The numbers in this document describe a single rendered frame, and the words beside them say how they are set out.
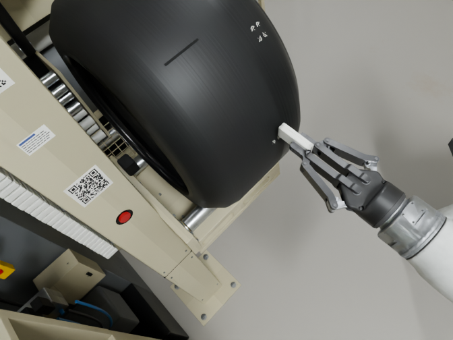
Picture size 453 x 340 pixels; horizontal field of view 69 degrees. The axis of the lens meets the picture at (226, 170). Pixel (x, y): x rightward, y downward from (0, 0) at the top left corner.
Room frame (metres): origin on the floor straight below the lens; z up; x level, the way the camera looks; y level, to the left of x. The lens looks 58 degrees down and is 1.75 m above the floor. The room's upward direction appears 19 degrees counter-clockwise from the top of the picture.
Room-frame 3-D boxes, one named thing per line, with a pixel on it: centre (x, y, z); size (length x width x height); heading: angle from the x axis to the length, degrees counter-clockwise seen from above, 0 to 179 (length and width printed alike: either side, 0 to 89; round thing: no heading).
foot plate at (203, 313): (0.45, 0.30, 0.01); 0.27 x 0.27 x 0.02; 29
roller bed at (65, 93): (0.82, 0.46, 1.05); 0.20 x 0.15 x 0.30; 119
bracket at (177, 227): (0.50, 0.24, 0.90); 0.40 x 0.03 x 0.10; 29
